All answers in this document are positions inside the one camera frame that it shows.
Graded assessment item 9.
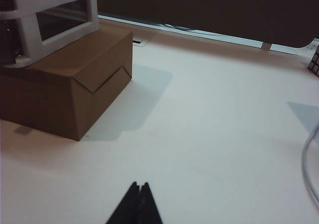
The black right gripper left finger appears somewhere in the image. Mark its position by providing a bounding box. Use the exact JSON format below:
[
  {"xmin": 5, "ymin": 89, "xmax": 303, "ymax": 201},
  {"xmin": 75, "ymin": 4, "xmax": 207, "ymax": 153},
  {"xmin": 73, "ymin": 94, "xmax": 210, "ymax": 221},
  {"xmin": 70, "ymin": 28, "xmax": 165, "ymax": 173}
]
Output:
[{"xmin": 106, "ymin": 181, "xmax": 142, "ymax": 224}]

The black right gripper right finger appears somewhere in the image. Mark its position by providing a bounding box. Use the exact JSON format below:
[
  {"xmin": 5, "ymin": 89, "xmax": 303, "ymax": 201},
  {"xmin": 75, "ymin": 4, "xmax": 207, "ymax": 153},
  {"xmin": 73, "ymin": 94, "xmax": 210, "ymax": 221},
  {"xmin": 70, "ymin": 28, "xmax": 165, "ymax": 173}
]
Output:
[{"xmin": 139, "ymin": 182, "xmax": 164, "ymax": 224}]

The brown cardboard box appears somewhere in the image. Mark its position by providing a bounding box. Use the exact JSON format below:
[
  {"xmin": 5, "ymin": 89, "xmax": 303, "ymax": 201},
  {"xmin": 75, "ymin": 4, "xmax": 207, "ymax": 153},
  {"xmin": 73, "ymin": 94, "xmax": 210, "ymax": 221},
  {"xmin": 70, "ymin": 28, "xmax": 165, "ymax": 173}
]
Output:
[{"xmin": 0, "ymin": 29, "xmax": 133, "ymax": 142}]

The Rubik's cube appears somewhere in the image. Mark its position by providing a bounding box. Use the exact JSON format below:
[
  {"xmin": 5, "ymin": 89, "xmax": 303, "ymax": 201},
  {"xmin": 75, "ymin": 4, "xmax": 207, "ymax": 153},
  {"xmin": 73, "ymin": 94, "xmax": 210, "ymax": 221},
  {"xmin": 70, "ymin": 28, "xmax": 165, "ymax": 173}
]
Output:
[{"xmin": 308, "ymin": 44, "xmax": 319, "ymax": 78}]

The white cable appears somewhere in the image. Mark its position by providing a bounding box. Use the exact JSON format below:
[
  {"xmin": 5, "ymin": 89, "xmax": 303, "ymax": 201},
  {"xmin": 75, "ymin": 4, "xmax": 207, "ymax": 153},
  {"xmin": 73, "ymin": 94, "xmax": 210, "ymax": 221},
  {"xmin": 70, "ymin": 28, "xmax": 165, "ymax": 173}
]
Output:
[{"xmin": 302, "ymin": 124, "xmax": 319, "ymax": 210}]

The grey cable behind table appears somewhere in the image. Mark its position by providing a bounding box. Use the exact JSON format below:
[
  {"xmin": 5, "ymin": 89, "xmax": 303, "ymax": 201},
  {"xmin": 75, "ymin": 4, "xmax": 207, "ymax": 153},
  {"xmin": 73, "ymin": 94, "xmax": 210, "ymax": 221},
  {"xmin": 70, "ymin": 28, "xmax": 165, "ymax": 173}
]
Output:
[{"xmin": 159, "ymin": 22, "xmax": 225, "ymax": 35}]

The white plastic drawer cabinet frame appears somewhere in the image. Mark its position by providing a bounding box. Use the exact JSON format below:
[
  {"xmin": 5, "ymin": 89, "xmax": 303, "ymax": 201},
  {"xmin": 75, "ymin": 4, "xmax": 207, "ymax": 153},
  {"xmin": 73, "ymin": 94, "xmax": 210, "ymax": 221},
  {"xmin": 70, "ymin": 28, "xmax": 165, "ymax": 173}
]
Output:
[{"xmin": 0, "ymin": 0, "xmax": 100, "ymax": 68}]

